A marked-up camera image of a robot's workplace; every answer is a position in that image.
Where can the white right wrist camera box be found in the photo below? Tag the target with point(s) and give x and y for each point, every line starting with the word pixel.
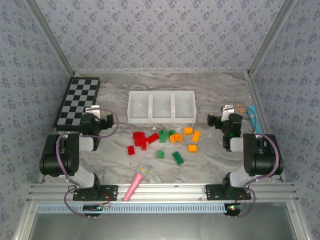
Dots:
pixel 228 112

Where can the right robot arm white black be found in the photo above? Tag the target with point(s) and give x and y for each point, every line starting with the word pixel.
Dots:
pixel 260 160

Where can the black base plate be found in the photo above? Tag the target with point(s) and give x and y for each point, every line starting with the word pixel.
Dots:
pixel 112 192
pixel 212 192

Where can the small red lego brick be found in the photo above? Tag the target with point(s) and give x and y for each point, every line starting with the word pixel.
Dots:
pixel 130 150

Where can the grey metal panel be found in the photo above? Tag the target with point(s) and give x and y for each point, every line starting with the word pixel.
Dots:
pixel 162 227

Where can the long red lego brick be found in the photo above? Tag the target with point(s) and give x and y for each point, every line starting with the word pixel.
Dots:
pixel 152 138

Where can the left circuit board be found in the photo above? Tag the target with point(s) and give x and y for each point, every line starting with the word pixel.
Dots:
pixel 96 207

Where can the aluminium front rail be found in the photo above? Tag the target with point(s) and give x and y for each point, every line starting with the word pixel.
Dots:
pixel 175 192

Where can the rounded orange lego brick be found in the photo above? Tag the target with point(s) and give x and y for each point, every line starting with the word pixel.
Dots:
pixel 176 138

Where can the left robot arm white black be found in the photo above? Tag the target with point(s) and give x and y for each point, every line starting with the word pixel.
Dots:
pixel 62 160

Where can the right circuit board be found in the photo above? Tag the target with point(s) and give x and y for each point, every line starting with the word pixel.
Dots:
pixel 233 208

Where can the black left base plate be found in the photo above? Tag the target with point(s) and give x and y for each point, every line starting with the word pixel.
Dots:
pixel 112 192

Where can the long orange lego brick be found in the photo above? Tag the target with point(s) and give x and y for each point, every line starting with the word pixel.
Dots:
pixel 196 136

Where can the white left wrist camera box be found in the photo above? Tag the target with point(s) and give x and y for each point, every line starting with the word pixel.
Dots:
pixel 93 111

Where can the aluminium side rail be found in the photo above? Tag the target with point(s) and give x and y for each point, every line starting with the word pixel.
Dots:
pixel 254 90

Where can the small green lego brick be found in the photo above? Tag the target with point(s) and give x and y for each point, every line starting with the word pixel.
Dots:
pixel 171 133

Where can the small orange flat tile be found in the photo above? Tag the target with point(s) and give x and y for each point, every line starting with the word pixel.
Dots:
pixel 241 108

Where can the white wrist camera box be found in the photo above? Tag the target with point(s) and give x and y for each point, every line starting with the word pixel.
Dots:
pixel 93 111
pixel 228 112

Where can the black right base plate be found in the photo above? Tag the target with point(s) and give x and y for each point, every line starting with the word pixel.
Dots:
pixel 212 192

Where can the aluminium back rail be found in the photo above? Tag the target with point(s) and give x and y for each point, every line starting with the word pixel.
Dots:
pixel 160 72

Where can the teal cylindrical toy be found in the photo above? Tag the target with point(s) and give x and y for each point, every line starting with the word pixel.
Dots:
pixel 255 120

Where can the pink toy microphone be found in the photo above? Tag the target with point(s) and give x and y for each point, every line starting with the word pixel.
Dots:
pixel 136 182

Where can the aluminium frame post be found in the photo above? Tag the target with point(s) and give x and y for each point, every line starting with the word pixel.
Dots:
pixel 52 37
pixel 271 37

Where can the black grey chessboard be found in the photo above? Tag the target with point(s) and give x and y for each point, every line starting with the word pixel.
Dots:
pixel 77 100

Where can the long green lego brick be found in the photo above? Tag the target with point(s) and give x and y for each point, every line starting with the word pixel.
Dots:
pixel 178 158

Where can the circuit board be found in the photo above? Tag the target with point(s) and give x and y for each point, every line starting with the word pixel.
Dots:
pixel 96 207
pixel 233 208

